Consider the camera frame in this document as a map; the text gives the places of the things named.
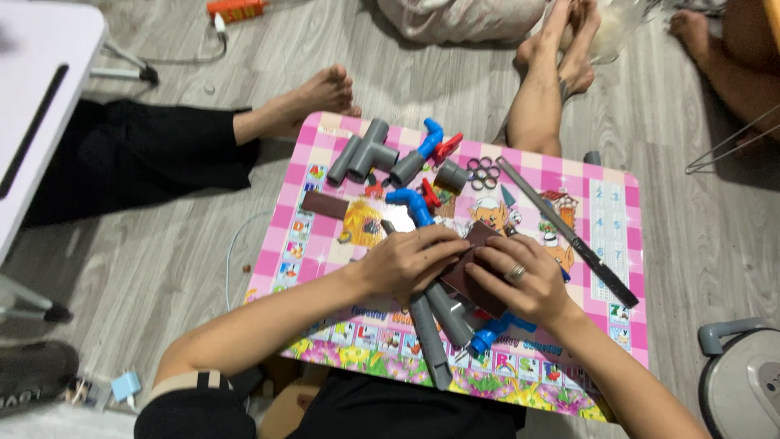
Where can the long grey pipe piece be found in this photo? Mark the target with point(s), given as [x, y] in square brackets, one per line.
[429, 341]

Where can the pink checkered children's table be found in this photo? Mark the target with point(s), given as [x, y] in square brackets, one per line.
[597, 244]

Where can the white folding table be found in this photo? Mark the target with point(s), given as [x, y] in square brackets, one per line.
[36, 91]

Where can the person's black shorts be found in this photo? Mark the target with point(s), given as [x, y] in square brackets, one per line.
[402, 408]

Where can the white and grey appliance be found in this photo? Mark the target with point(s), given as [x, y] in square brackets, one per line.
[743, 384]

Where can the person's bare foot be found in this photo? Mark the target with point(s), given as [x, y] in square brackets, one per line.
[579, 55]

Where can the light blue charger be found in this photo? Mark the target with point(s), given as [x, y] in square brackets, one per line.
[125, 386]

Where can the grey pipe with socket end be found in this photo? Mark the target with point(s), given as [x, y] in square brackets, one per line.
[451, 317]

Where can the brown sandpaper sheet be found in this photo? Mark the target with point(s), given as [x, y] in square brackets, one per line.
[469, 286]

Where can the short grey pipe coupling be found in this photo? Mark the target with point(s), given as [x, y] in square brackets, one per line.
[452, 177]

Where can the person's left fingers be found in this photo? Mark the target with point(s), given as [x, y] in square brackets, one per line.
[442, 253]

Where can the brown sandpaper strip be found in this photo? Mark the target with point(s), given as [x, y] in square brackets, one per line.
[325, 205]

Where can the blue plastic valve fitting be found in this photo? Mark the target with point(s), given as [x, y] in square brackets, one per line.
[493, 332]

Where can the grey straight pipe piece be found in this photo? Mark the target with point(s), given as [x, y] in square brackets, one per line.
[341, 163]

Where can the cluster of black rubber rings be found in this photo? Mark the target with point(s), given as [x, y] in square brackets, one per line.
[484, 174]

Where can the small dark grey tool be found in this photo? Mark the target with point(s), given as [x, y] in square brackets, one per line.
[388, 227]

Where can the person's left hand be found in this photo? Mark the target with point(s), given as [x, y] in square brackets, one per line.
[399, 262]

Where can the beige cloth bundle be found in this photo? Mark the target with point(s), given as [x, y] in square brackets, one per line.
[457, 18]

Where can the orange power strip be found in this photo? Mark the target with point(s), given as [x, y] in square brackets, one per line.
[236, 9]

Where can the person's right hand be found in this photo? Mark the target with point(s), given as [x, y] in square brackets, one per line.
[536, 286]

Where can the person's right fingers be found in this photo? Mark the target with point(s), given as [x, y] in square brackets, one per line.
[496, 262]

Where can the grey pipe socket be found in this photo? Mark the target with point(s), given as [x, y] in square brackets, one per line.
[406, 169]

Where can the small red plastic lever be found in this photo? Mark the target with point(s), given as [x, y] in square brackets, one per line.
[430, 194]

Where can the black slipper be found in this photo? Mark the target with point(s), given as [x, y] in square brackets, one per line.
[33, 375]

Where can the clear plastic bag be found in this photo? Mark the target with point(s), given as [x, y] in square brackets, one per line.
[615, 27]

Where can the grey tee pipe fitting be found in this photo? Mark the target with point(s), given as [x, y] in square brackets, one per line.
[375, 149]

